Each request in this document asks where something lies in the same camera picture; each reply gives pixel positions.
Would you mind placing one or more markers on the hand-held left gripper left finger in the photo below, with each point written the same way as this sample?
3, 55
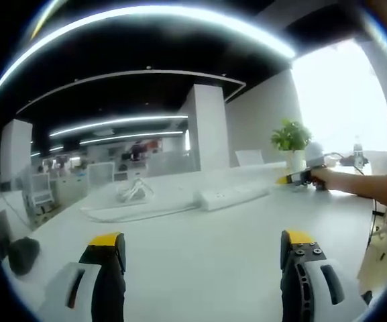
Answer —
69, 292

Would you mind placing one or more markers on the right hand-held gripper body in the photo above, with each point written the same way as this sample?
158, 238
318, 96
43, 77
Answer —
314, 154

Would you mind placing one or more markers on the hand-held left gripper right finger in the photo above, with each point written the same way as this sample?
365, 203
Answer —
317, 288

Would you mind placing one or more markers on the white power strip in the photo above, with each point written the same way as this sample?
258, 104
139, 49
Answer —
230, 198

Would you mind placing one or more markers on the clear plastic object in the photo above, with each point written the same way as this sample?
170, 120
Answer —
134, 192

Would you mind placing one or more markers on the white desk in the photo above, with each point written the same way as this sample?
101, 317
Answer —
196, 248

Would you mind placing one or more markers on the person's right hand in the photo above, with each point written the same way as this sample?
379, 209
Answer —
322, 177

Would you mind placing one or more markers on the green plant in white pot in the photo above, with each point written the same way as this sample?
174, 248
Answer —
290, 135

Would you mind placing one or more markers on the clear bottle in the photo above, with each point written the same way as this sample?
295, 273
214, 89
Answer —
359, 151

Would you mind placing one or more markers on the white chair backrest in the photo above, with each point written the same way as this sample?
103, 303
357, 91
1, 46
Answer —
249, 157

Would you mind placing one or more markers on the black lumpy object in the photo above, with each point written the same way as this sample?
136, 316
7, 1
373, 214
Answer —
23, 255

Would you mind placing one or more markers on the white mesh office chair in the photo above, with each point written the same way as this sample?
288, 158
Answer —
41, 189
101, 174

